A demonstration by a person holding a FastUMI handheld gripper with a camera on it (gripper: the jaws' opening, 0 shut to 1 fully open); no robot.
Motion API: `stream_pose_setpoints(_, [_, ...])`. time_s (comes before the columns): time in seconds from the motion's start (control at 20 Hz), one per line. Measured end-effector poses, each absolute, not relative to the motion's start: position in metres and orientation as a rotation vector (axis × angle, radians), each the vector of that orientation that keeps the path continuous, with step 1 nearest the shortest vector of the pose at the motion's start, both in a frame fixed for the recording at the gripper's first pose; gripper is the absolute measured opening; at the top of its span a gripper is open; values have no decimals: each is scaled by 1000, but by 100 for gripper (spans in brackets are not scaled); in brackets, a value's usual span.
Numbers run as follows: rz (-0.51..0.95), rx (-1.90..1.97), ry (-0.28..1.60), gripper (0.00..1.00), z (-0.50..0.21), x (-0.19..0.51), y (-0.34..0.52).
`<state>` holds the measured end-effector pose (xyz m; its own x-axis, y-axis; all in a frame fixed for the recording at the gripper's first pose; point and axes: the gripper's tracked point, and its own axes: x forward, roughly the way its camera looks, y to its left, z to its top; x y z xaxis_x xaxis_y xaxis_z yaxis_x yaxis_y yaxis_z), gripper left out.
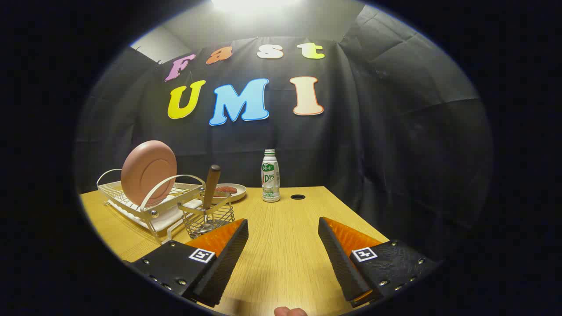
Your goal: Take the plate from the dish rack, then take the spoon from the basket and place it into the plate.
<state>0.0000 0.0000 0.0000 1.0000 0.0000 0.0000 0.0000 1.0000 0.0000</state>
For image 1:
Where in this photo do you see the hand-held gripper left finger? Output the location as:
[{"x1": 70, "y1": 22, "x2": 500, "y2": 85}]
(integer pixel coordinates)
[{"x1": 125, "y1": 219, "x2": 249, "y2": 308}]

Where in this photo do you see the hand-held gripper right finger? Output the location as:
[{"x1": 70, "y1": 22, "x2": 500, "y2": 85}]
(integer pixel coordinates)
[{"x1": 318, "y1": 217, "x2": 440, "y2": 308}]

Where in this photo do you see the metal wire basket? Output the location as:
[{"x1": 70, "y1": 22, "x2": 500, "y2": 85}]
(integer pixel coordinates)
[{"x1": 177, "y1": 190, "x2": 235, "y2": 239}]

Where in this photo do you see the white wire dish rack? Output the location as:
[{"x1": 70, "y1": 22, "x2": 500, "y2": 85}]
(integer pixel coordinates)
[{"x1": 97, "y1": 169, "x2": 207, "y2": 244}]

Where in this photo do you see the wooden-handled metal spoon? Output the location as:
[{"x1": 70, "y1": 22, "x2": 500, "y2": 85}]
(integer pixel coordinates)
[{"x1": 200, "y1": 165, "x2": 221, "y2": 229}]

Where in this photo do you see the pink plate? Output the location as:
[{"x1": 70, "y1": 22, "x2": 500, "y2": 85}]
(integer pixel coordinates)
[{"x1": 121, "y1": 140, "x2": 177, "y2": 208}]

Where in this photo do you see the beige plate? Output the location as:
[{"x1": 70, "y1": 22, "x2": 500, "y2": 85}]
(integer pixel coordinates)
[{"x1": 214, "y1": 183, "x2": 247, "y2": 203}]

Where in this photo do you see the white green-label drink bottle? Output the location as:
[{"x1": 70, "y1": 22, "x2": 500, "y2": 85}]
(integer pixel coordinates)
[{"x1": 262, "y1": 149, "x2": 281, "y2": 203}]

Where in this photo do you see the black backdrop cloth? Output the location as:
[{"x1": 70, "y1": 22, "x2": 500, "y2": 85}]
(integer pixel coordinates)
[{"x1": 75, "y1": 4, "x2": 494, "y2": 273}]

